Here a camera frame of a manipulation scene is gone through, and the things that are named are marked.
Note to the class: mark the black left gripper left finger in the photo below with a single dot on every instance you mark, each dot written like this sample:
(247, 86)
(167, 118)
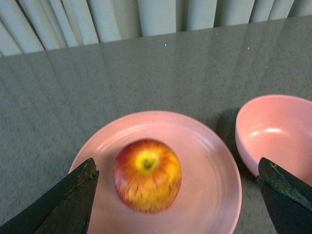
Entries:
(64, 209)

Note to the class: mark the pink plate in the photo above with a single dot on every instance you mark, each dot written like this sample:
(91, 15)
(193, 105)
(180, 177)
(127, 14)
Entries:
(209, 199)

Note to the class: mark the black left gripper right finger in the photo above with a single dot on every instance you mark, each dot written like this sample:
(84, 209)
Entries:
(287, 198)

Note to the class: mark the white pleated curtain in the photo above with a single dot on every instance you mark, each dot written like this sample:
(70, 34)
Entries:
(28, 26)

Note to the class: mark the pink bowl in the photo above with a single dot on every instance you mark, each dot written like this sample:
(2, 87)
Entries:
(278, 128)

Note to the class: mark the red yellow apple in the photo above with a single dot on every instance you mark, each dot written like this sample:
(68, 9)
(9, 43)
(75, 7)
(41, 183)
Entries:
(147, 176)

